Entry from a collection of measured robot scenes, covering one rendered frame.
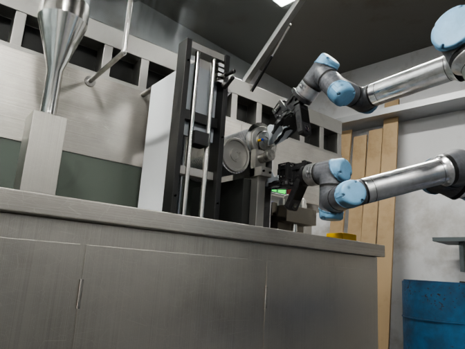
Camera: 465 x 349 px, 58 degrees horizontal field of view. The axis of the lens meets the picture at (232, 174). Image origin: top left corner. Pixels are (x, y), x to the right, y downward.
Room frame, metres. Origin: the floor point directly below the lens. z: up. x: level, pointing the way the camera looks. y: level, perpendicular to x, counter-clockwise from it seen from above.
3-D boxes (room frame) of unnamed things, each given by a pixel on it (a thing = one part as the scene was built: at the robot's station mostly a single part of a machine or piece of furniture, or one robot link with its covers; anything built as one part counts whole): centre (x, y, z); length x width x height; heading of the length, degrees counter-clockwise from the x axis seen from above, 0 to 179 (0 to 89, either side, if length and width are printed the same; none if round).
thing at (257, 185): (1.44, -0.10, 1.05); 0.06 x 0.05 x 0.31; 37
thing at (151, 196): (1.41, 0.26, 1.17); 0.34 x 0.05 x 0.54; 37
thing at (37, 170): (1.14, 0.53, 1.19); 0.14 x 0.14 x 0.57
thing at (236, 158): (1.52, 0.07, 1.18); 0.26 x 0.12 x 0.12; 37
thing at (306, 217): (1.73, -0.15, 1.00); 0.40 x 0.16 x 0.06; 37
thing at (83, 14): (1.14, 0.53, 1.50); 0.14 x 0.14 x 0.06
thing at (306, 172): (1.37, -0.27, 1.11); 0.08 x 0.05 x 0.08; 127
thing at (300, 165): (1.44, -0.22, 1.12); 0.12 x 0.08 x 0.09; 37
